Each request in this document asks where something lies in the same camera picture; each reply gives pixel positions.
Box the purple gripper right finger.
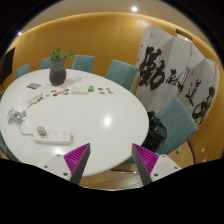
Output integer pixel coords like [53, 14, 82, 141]
[132, 144, 181, 185]

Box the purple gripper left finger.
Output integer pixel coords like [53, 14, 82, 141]
[41, 143, 91, 184]

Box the beige charger plug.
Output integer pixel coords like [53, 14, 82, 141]
[37, 126, 46, 136]

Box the white power strip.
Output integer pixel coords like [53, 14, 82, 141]
[33, 130, 72, 145]

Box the black bag on chair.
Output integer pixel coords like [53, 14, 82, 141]
[142, 111, 167, 152]

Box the teal chair near right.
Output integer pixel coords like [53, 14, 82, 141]
[126, 95, 199, 168]

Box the teal chair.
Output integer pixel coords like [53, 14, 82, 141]
[106, 60, 137, 90]
[40, 58, 50, 69]
[16, 64, 30, 78]
[72, 55, 95, 73]
[126, 95, 199, 168]

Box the round white table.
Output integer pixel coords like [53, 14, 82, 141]
[0, 70, 148, 176]

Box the colourful small cards row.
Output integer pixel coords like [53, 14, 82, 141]
[27, 94, 50, 107]

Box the colourful small pieces centre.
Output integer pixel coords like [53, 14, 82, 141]
[50, 88, 70, 97]

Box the white box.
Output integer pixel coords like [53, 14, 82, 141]
[71, 86, 88, 95]

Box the green small object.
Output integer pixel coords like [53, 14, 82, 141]
[88, 86, 94, 92]

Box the small coloured pieces right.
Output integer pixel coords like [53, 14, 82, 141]
[98, 87, 114, 95]

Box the dark grey card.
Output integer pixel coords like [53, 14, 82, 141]
[27, 83, 41, 89]

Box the teal chair far right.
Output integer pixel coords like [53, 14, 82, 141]
[106, 60, 137, 90]

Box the dark grey plant pot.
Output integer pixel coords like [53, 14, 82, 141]
[49, 59, 67, 85]

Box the calligraphy folding screen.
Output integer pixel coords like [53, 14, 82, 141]
[135, 26, 219, 126]

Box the teal chair far middle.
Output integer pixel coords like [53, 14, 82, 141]
[72, 55, 95, 73]

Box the teal chair leftmost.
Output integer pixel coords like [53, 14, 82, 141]
[16, 64, 30, 78]

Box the teal chair far left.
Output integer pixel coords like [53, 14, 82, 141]
[40, 58, 50, 69]

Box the green potted plant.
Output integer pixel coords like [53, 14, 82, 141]
[49, 48, 73, 61]

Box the white coiled cable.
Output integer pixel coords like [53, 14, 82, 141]
[6, 107, 34, 137]

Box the dark wall screen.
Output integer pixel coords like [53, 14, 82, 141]
[0, 49, 15, 84]

